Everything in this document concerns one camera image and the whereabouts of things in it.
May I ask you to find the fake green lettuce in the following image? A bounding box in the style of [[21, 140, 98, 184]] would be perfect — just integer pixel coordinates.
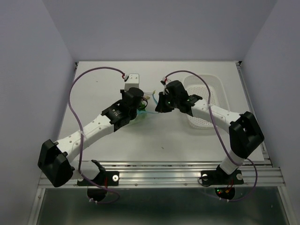
[[137, 102, 147, 115]]

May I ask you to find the aluminium mounting rail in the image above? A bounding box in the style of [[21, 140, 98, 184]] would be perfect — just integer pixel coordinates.
[[37, 160, 286, 189]]

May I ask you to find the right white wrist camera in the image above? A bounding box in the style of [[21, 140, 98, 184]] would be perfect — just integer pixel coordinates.
[[160, 76, 171, 86]]

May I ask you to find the clear zip top bag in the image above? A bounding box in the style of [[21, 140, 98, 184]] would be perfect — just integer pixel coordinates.
[[131, 91, 158, 123]]

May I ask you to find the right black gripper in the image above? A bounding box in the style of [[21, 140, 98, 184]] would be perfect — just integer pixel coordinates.
[[154, 91, 179, 113]]

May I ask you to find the white perforated basket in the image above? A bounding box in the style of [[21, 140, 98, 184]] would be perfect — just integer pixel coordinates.
[[182, 75, 230, 129]]

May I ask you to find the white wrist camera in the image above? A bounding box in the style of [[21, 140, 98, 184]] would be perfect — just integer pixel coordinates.
[[124, 74, 140, 91], [160, 76, 171, 86]]

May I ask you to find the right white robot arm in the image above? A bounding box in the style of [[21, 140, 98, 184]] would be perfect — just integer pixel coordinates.
[[155, 80, 264, 187]]

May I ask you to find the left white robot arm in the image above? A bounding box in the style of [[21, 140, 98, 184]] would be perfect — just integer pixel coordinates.
[[37, 87, 144, 188]]

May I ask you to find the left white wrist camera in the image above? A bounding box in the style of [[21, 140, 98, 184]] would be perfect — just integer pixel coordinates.
[[124, 74, 140, 91]]

